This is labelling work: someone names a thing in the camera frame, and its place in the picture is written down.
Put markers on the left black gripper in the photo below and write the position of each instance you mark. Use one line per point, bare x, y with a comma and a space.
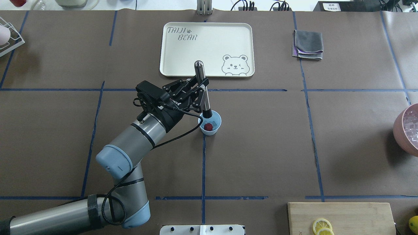
172, 116

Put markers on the steel muddler black tip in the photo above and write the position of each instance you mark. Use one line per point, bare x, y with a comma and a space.
200, 75

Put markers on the red strawberry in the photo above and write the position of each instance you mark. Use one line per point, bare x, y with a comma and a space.
208, 127

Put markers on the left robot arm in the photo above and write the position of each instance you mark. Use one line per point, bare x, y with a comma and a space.
126, 204

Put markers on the light blue plastic cup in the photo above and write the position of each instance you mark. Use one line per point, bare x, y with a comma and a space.
215, 117

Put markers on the pink bowl of ice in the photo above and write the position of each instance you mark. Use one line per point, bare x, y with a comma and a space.
405, 130

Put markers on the cream bear serving tray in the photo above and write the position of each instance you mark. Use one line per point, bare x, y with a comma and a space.
226, 49

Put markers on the grey folded cloth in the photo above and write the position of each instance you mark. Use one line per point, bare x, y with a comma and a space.
308, 41

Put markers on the purple folded cloth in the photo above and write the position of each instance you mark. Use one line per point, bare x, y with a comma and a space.
306, 55

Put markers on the lemon slice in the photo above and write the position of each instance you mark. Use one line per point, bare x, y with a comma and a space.
320, 223
324, 231

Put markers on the bamboo cutting board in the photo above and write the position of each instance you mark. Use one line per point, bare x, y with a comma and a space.
364, 218

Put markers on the whole yellow lemon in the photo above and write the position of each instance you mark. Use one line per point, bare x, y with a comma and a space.
413, 224

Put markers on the aluminium frame post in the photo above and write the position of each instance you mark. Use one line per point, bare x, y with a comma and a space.
204, 7

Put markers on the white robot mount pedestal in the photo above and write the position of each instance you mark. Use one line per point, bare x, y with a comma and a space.
233, 229

